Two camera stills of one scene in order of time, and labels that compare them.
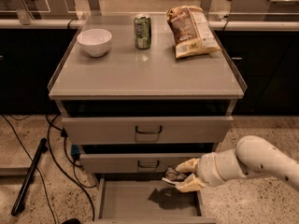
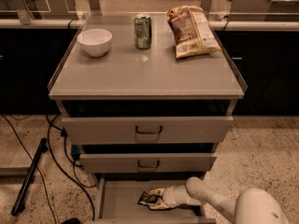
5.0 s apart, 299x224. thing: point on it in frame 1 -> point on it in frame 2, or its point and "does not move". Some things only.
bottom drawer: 146,199 does not move
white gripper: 206,168 -> 170,196
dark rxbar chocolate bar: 173,176 -> 148,199
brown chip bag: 191,31 does not move
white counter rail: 39,23 does not move
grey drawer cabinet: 139,94 does not move
